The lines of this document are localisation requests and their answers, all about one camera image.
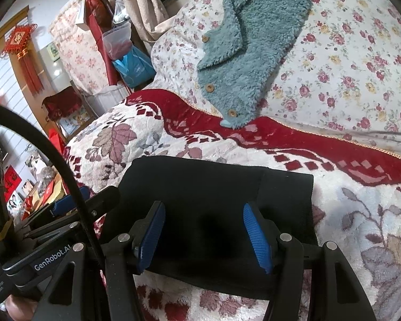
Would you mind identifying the black cable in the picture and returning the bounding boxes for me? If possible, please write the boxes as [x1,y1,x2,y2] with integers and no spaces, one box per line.
[0,102,107,270]

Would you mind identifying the black pants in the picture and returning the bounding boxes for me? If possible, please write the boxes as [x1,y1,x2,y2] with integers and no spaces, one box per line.
[98,155,319,300]

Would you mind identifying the red hanging garment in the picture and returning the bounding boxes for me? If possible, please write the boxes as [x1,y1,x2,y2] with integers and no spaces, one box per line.
[84,0,119,87]

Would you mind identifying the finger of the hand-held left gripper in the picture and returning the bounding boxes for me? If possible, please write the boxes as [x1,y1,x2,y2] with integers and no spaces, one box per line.
[20,212,87,243]
[22,185,121,223]

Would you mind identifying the clear plastic bag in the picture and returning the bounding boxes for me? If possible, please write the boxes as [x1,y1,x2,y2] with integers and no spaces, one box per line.
[101,23,135,60]

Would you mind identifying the person's left hand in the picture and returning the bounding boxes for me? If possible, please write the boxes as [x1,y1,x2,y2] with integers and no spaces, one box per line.
[5,297,39,321]

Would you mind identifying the beige curtain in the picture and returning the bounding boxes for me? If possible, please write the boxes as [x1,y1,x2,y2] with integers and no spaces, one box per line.
[95,0,188,42]

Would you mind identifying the blue plastic bag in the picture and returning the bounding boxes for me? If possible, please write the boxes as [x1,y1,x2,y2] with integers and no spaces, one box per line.
[111,44,156,88]

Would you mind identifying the rolled floral bedding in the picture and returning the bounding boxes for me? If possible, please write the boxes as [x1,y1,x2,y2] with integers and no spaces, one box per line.
[49,0,121,95]

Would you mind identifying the red and gold gift box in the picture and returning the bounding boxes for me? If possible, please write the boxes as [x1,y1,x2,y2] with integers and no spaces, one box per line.
[23,174,69,216]

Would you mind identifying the red cloth covered stool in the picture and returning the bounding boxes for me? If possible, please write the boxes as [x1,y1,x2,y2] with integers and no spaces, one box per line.
[41,86,85,118]

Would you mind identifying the floral print quilt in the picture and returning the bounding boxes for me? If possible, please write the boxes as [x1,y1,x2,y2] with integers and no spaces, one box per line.
[150,0,401,164]

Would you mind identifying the small framed picture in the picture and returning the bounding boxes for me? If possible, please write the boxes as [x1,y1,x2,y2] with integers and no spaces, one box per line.
[48,42,61,63]

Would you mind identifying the red knot wall decoration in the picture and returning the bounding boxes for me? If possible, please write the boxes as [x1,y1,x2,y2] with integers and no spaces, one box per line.
[1,23,44,97]

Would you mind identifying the red and white plush blanket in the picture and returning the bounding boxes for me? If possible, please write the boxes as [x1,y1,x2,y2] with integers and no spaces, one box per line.
[62,89,401,321]

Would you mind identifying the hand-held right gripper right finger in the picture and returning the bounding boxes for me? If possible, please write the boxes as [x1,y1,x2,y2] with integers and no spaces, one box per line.
[242,201,378,321]

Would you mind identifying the teal fleece jacket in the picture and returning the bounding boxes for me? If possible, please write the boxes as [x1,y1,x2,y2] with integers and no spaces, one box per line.
[196,0,318,129]

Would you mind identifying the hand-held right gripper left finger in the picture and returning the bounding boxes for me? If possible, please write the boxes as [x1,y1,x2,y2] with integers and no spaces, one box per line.
[37,201,168,321]

